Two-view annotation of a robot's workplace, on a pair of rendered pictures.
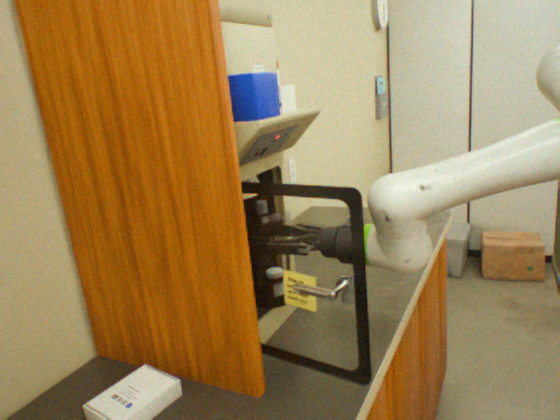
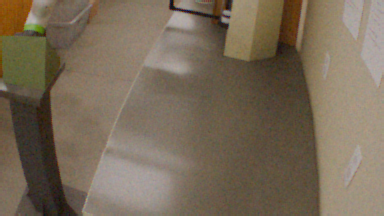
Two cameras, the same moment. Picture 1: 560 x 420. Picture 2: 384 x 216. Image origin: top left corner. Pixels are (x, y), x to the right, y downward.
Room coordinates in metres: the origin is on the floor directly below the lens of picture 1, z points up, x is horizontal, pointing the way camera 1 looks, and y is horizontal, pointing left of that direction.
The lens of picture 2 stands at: (2.63, -0.85, 1.75)
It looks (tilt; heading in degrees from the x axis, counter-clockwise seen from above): 34 degrees down; 153
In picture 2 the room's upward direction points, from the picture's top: 10 degrees clockwise
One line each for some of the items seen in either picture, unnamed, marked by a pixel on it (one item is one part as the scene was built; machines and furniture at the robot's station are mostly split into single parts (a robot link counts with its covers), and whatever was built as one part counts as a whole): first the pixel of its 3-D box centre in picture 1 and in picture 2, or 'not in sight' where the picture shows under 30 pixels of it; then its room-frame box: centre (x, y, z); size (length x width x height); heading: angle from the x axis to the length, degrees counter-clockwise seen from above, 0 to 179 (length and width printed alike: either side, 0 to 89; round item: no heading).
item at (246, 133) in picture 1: (274, 136); not in sight; (1.05, -0.01, 1.46); 0.32 x 0.11 x 0.10; 151
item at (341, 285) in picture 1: (319, 288); not in sight; (0.78, -0.06, 1.20); 0.10 x 0.05 x 0.03; 54
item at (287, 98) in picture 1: (280, 99); not in sight; (1.09, -0.03, 1.54); 0.05 x 0.05 x 0.06; 47
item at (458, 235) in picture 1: (428, 247); not in sight; (3.48, -1.20, 0.17); 0.60 x 0.42 x 0.33; 59
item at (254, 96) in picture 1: (246, 97); not in sight; (0.96, 0.04, 1.56); 0.10 x 0.10 x 0.09; 61
